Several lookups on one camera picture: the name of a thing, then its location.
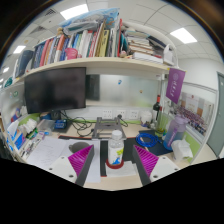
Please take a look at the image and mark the dark wine bottle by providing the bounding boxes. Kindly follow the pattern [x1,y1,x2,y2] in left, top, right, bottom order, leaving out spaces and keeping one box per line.
[152,94,162,123]

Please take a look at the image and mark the grey door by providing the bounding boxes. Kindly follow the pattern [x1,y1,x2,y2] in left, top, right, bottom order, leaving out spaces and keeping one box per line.
[206,71,224,158]

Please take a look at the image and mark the blue tissue box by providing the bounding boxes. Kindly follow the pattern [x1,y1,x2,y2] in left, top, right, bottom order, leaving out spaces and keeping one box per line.
[13,131,27,151]

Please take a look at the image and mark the clear plastic box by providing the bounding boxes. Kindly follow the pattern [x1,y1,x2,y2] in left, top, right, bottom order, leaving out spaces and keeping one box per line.
[37,118,56,134]

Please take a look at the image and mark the black desk mat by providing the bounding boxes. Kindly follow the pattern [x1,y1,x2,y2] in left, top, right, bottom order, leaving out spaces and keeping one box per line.
[99,129,174,178]

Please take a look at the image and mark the group photo poster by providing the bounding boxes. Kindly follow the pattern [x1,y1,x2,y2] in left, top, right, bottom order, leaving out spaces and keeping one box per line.
[173,91,214,136]

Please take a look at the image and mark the grey cup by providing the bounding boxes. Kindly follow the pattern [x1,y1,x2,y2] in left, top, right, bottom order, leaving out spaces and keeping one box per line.
[68,141,92,155]

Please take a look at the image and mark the handwritten white paper sheet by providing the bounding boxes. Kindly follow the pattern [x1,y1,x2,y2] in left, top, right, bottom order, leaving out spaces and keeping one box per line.
[25,135,69,169]

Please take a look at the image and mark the purple hanging pennant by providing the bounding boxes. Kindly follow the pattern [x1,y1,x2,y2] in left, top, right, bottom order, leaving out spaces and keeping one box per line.
[165,67,186,105]

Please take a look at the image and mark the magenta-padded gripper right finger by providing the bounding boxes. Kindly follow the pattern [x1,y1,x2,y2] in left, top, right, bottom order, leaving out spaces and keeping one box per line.
[132,144,183,186]

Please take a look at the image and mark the white tissue pack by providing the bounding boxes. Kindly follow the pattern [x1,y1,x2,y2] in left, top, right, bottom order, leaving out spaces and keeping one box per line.
[19,118,38,134]

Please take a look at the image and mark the clear tall glass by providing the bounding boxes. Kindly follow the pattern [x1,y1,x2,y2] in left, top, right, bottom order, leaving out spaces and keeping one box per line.
[155,111,170,134]

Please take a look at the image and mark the flat round red coaster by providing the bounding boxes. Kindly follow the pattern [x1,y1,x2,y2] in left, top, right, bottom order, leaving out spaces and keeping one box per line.
[105,158,125,170]

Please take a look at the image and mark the black computer monitor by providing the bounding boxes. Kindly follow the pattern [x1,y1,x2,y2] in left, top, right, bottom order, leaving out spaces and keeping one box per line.
[23,67,88,121]

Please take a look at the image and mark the blue electronic box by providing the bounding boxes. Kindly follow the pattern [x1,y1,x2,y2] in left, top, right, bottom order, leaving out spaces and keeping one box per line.
[54,119,69,131]

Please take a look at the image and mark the large purple water bottle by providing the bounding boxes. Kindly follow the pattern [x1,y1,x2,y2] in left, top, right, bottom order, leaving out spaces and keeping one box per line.
[162,114,189,152]

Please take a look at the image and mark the white wall power socket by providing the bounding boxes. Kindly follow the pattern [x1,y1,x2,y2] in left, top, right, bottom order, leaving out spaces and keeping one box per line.
[101,108,114,120]
[115,108,128,120]
[128,109,140,120]

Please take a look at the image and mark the black cables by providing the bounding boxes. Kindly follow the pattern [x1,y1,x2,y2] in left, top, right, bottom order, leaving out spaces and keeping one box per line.
[61,111,96,138]

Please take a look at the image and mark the grey metal laptop stand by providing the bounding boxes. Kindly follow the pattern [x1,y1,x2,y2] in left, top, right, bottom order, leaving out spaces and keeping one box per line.
[91,116,128,140]

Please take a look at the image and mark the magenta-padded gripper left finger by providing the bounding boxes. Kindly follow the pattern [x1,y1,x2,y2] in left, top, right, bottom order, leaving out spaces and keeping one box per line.
[46,144,96,187]

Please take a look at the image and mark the clear plastic water bottle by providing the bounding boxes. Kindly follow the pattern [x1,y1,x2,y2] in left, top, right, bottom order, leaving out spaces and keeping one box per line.
[107,129,125,167]

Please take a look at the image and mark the small white paper sheet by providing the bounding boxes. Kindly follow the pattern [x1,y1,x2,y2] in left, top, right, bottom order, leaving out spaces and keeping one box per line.
[104,160,138,178]

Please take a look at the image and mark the coiled blue cable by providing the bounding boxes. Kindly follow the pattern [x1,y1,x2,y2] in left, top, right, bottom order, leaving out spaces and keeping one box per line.
[134,132,161,149]

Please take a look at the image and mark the wooden shelf with books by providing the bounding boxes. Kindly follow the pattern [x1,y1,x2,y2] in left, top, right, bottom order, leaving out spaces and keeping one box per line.
[9,8,181,89]

